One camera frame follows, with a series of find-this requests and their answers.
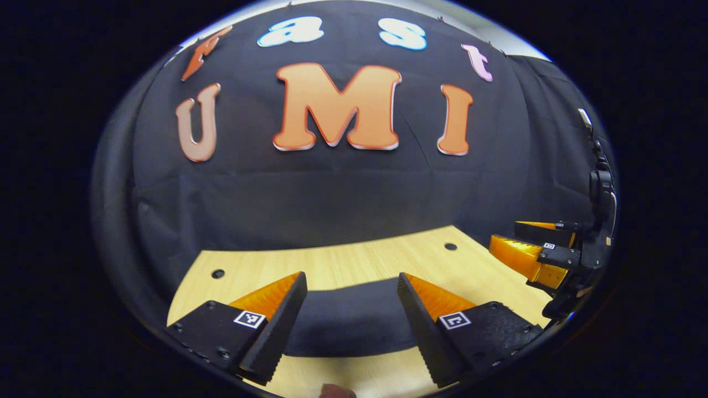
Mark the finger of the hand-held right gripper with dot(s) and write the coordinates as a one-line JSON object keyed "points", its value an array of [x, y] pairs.
{"points": [[545, 235], [558, 257]]}

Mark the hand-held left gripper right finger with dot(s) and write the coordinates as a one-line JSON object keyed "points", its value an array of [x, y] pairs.
{"points": [[426, 337]]}

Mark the dark grey jeans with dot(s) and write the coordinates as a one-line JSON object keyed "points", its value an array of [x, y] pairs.
{"points": [[348, 320]]}

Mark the black backdrop cloth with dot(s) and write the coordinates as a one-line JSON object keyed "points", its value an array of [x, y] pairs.
{"points": [[332, 193]]}

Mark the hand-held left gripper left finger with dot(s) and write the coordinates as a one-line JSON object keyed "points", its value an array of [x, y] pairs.
{"points": [[279, 331]]}

